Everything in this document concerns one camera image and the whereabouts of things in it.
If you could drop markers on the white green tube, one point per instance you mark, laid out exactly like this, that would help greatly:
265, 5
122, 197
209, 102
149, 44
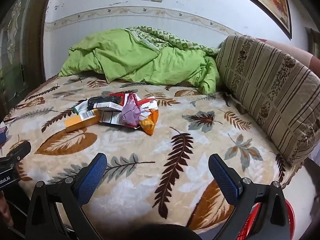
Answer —
80, 109

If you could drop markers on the black red packet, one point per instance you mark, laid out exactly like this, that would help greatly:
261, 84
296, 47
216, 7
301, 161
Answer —
116, 98

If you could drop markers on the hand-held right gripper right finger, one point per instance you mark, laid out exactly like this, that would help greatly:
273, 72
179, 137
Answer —
222, 180

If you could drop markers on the orange snack packet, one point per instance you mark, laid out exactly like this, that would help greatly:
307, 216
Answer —
150, 123

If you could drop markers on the padded headboard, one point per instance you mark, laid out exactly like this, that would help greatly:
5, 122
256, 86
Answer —
300, 52

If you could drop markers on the white printed box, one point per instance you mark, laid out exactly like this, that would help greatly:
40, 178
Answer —
111, 118

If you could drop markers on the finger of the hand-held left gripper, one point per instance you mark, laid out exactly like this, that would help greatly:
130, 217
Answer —
20, 151

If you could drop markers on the yellow box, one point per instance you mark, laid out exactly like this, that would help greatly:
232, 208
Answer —
82, 121

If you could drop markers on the small white box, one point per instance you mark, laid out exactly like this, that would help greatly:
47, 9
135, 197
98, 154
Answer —
110, 105

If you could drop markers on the black pouch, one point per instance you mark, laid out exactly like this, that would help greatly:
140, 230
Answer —
93, 102

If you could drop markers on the leaf print blanket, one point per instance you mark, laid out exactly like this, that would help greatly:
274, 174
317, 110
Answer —
140, 187

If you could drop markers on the dark wooden glass door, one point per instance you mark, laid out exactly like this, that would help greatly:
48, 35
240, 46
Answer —
17, 42

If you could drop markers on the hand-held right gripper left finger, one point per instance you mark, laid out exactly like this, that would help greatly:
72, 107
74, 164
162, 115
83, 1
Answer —
92, 177

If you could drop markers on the green duvet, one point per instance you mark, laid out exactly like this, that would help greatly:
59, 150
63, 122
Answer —
130, 55

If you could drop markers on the striped brown pillow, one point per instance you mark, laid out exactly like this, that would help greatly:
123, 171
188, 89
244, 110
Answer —
270, 92

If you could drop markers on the red white wrapper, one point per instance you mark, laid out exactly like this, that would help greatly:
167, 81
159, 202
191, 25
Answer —
148, 103

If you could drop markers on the purple plastic bag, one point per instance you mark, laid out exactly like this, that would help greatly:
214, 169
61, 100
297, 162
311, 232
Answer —
131, 113

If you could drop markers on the red plastic basket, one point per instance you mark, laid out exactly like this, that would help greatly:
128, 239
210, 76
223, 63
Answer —
290, 217

